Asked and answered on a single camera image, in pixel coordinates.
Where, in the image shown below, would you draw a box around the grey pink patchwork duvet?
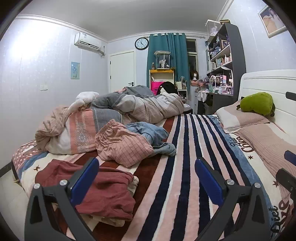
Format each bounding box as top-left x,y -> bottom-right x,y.
90,85 -> 185,124

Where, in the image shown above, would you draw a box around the pink and white pillow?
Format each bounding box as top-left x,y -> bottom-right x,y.
216,102 -> 269,133

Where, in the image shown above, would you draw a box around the white bed headboard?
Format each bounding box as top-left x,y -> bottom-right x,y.
239,69 -> 296,136

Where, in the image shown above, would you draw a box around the black and white plush toy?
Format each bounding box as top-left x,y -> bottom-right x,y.
157,81 -> 179,95

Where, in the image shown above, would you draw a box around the green plush toy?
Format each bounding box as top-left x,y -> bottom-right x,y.
236,92 -> 275,117

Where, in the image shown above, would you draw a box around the white door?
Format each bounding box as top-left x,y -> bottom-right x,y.
109,51 -> 137,92

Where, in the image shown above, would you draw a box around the teal curtain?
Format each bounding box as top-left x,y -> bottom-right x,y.
146,33 -> 191,93

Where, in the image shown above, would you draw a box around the pink checked garment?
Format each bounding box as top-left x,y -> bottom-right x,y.
95,119 -> 154,168

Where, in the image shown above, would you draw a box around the glass display case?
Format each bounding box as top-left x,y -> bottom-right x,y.
154,51 -> 171,70

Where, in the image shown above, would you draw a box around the small blue wall poster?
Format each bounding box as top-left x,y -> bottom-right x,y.
70,62 -> 80,79

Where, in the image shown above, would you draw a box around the framed wall picture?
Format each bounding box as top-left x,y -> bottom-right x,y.
258,6 -> 287,38

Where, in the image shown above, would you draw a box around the blue jeans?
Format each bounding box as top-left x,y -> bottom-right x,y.
125,121 -> 176,157

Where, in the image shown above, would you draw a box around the mannequin head with wig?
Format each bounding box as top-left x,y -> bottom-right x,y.
190,70 -> 199,81

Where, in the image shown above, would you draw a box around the pink patterned quilt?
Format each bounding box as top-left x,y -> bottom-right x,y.
35,106 -> 122,155

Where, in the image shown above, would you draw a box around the dark cluttered desk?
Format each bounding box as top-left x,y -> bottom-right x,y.
195,72 -> 239,115

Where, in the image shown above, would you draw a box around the round black wall clock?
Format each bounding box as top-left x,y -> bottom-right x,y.
134,37 -> 149,50

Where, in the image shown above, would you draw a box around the pink ribbed pillow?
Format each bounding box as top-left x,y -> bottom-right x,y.
235,123 -> 295,176

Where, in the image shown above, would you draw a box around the dark red pants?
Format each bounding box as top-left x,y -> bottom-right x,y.
35,159 -> 135,221

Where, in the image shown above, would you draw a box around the white air conditioner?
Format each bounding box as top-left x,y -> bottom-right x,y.
74,32 -> 105,56

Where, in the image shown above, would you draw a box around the striped plush bed blanket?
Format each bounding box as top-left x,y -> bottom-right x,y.
20,114 -> 295,240

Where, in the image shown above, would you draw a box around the pink polka dot sheet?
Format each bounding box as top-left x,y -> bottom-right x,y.
11,140 -> 48,180

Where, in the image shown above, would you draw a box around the yellow white shelf unit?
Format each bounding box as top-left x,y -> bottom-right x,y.
149,69 -> 188,104

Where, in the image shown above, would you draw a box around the dark tall bookshelf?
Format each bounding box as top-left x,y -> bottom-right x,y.
204,19 -> 247,98

